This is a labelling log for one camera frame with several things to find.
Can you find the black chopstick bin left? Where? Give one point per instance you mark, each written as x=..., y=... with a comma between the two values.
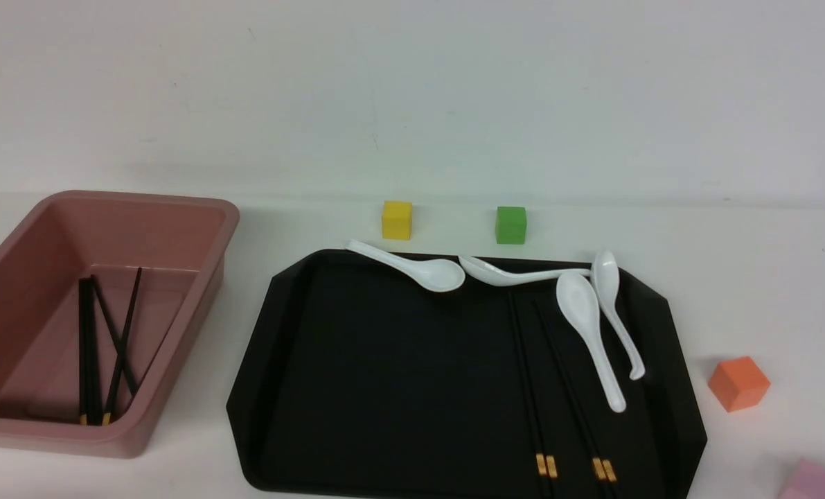
x=82, y=353

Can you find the white spoon top middle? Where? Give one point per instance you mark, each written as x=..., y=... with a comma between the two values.
x=493, y=276

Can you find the orange cube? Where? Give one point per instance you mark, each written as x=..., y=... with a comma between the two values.
x=738, y=384

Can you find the pink cube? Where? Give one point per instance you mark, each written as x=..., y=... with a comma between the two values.
x=805, y=480

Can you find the black plastic tray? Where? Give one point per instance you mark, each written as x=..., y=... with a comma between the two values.
x=359, y=382

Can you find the white spoon far left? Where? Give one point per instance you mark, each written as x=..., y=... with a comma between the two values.
x=435, y=275

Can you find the green cube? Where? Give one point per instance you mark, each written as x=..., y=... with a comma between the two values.
x=511, y=225

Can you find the black chopstick bin crossing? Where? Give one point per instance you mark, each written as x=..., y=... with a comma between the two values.
x=113, y=333

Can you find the black chopstick bin leaning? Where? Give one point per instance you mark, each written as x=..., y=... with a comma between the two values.
x=112, y=397

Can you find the yellow cube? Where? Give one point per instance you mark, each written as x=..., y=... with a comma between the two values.
x=396, y=220

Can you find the white spoon large centre-right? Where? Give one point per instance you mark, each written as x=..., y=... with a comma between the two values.
x=579, y=305

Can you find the white spoon far right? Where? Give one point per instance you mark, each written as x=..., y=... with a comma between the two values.
x=605, y=277

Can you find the pink plastic bin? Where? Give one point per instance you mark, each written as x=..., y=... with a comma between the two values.
x=180, y=242

